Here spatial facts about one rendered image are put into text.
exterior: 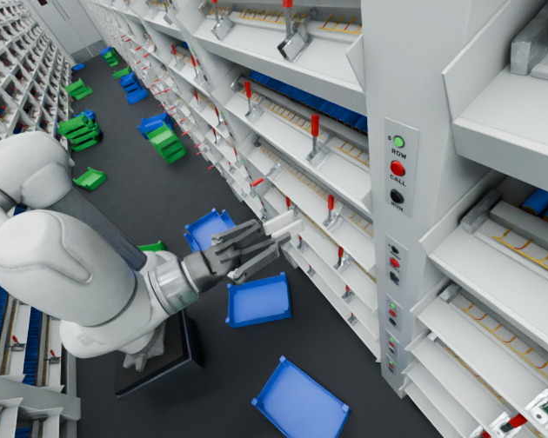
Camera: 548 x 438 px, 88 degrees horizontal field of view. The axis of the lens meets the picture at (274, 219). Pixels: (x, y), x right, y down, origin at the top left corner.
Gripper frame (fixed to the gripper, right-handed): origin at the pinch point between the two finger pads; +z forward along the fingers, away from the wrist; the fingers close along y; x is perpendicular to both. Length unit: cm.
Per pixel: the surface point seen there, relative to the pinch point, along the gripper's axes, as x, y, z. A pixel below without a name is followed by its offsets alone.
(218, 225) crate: -74, -94, -3
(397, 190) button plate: 18.4, 20.2, 6.4
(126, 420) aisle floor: -95, -30, -78
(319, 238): -25.7, -12.4, 16.0
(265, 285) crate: -83, -46, 3
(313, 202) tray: -7.1, -9.4, 13.2
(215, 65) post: 21, -45, 9
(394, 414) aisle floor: -82, 27, 15
